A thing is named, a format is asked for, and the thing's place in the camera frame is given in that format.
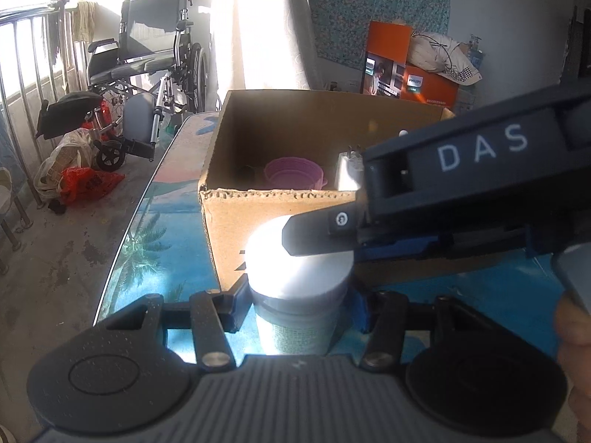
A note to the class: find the white curtain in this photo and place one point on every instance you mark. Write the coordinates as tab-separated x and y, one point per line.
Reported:
272	18

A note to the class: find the brown cardboard box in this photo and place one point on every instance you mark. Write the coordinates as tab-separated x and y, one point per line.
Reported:
277	124

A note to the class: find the tall orange carton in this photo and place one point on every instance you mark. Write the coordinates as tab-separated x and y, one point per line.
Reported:
388	37

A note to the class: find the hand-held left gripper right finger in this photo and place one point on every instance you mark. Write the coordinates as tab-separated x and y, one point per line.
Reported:
360	311

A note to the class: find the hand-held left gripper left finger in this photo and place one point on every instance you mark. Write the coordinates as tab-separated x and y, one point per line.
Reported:
238	307

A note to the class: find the white plastic bag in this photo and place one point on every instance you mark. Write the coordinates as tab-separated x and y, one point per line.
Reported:
60	161

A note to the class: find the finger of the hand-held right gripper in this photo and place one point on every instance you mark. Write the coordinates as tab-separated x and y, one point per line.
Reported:
314	235

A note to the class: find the grey wheelchair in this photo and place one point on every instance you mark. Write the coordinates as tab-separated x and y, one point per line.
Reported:
147	41

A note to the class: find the orange appliance box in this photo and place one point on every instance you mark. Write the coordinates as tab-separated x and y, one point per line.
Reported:
429	90

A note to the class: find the cream cloth bag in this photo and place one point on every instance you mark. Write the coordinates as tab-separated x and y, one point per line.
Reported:
431	50

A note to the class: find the metal railing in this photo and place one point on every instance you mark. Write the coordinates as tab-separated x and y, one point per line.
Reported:
23	15

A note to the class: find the white pill bottle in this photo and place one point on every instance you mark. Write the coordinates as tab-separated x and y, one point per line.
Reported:
295	277

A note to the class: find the cream towel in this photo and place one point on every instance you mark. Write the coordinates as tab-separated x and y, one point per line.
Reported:
85	21

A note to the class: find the person's right hand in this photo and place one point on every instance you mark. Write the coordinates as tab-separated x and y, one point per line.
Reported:
579	355

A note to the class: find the white charger adapter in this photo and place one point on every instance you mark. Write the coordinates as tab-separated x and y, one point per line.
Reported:
346	173

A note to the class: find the pink plastic bowl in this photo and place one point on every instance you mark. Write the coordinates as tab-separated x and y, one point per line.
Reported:
295	170

